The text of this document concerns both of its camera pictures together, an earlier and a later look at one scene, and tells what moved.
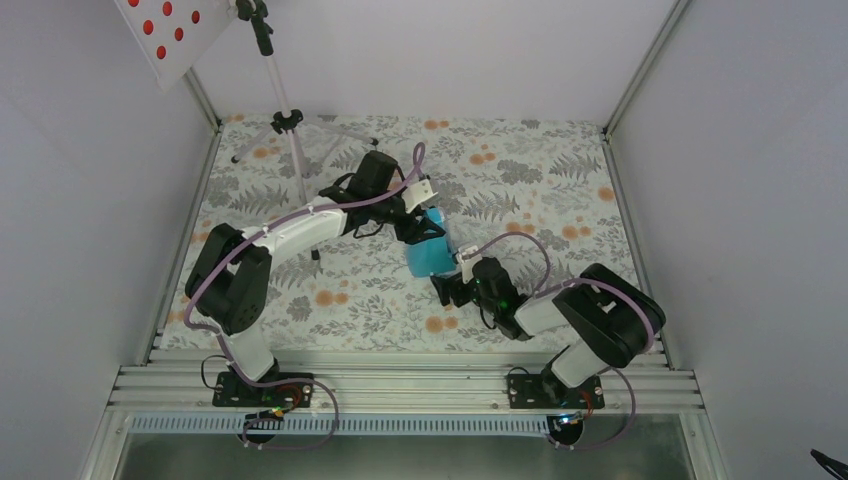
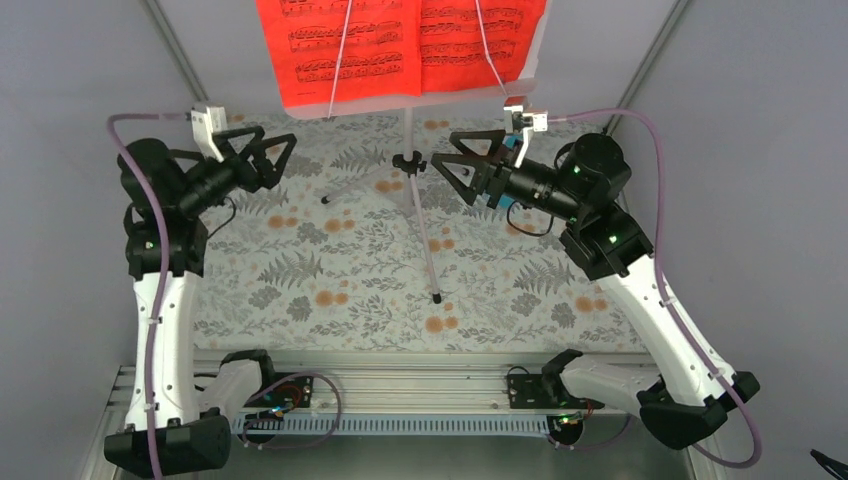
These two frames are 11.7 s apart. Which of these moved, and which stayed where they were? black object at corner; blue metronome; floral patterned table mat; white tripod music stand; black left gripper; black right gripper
Moved: black right gripper; blue metronome; white tripod music stand; black left gripper
Stayed: floral patterned table mat; black object at corner
